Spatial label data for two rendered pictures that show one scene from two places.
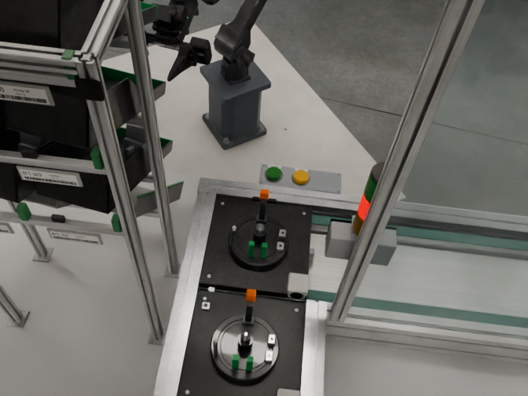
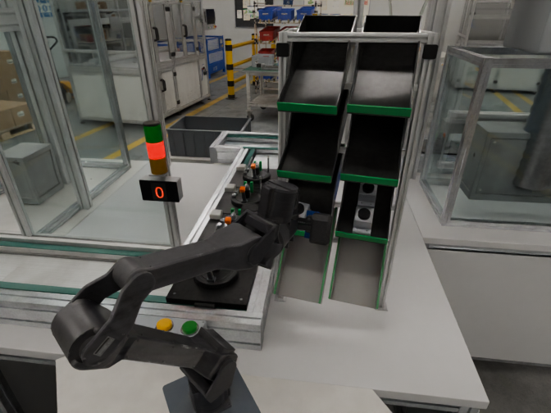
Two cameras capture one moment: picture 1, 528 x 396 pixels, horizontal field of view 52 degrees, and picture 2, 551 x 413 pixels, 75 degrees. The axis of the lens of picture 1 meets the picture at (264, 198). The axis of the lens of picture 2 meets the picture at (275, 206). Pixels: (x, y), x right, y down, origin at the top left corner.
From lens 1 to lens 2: 160 cm
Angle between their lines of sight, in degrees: 97
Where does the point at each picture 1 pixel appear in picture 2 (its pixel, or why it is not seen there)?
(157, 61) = not seen: outside the picture
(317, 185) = (151, 319)
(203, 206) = (257, 304)
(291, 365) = (211, 225)
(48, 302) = not seen: hidden behind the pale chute
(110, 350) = not seen: hidden behind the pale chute
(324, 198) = (150, 310)
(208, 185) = (252, 321)
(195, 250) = (263, 276)
